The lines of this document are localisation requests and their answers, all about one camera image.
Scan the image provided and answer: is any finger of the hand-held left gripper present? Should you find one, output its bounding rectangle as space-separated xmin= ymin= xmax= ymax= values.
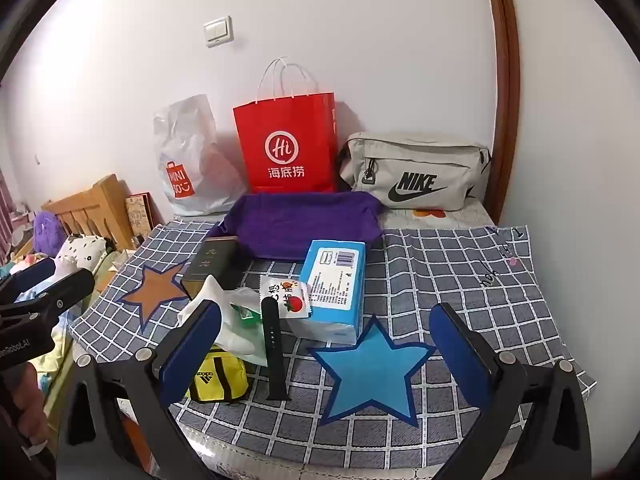
xmin=0 ymin=257 xmax=57 ymax=305
xmin=0 ymin=269 xmax=96 ymax=333

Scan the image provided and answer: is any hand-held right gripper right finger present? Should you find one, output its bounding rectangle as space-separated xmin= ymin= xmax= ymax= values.
xmin=429 ymin=302 xmax=593 ymax=480

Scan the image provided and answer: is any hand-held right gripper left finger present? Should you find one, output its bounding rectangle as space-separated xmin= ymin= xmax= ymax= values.
xmin=55 ymin=302 xmax=223 ymax=480

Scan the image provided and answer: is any yellow mini duffel bag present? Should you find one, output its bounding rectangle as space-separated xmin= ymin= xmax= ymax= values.
xmin=186 ymin=345 xmax=250 ymax=403

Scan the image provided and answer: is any white mesh bag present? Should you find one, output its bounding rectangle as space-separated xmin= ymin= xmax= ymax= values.
xmin=176 ymin=275 xmax=271 ymax=367

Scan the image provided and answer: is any green snack packet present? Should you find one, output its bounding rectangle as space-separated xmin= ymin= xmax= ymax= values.
xmin=235 ymin=302 xmax=263 ymax=327

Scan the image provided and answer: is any white tomato print packet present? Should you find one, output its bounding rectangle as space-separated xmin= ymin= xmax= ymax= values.
xmin=259 ymin=275 xmax=313 ymax=320

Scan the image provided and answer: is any person's left hand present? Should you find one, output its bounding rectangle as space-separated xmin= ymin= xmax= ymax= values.
xmin=0 ymin=360 xmax=52 ymax=456

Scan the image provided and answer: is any white spotted pillow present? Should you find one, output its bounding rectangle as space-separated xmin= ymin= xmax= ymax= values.
xmin=52 ymin=235 xmax=108 ymax=281

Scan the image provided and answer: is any pale yellow bedding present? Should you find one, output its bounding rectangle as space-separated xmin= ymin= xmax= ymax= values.
xmin=30 ymin=250 xmax=123 ymax=396

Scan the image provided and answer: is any purple plush toy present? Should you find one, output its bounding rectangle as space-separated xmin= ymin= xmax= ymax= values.
xmin=32 ymin=211 xmax=63 ymax=256

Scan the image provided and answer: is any grey checked star cloth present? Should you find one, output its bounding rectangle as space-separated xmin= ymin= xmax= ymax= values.
xmin=69 ymin=222 xmax=598 ymax=453

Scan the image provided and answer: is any dark gift box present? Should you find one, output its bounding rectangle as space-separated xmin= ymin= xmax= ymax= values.
xmin=180 ymin=235 xmax=246 ymax=297

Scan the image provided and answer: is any wooden headboard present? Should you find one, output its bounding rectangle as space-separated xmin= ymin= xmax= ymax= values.
xmin=41 ymin=174 xmax=136 ymax=253

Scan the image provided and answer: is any patterned small box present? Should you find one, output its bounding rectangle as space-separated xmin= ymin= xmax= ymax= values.
xmin=125 ymin=192 xmax=153 ymax=236

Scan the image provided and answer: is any flower print bed sheet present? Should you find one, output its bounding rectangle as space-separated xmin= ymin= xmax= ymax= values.
xmin=380 ymin=205 xmax=496 ymax=233

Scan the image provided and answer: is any blue tissue pack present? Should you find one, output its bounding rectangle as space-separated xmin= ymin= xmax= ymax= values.
xmin=280 ymin=239 xmax=367 ymax=346

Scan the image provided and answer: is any purple towel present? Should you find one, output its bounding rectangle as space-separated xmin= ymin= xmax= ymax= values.
xmin=207 ymin=191 xmax=383 ymax=262

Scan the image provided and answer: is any grey waist bag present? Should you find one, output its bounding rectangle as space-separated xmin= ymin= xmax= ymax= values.
xmin=336 ymin=131 xmax=493 ymax=212

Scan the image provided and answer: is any white plastic shopping bag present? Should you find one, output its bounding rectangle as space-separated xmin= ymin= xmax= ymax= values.
xmin=152 ymin=94 xmax=248 ymax=217

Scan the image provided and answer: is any red paper bag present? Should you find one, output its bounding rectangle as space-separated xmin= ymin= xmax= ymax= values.
xmin=233 ymin=57 xmax=337 ymax=195

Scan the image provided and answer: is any black watch strap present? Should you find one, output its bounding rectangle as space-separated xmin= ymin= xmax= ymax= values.
xmin=261 ymin=296 xmax=292 ymax=402

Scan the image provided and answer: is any brown door frame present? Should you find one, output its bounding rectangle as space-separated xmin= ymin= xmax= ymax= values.
xmin=481 ymin=0 xmax=521 ymax=226

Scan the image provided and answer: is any white light switch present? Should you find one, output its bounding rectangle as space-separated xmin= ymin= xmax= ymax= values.
xmin=204 ymin=16 xmax=234 ymax=49

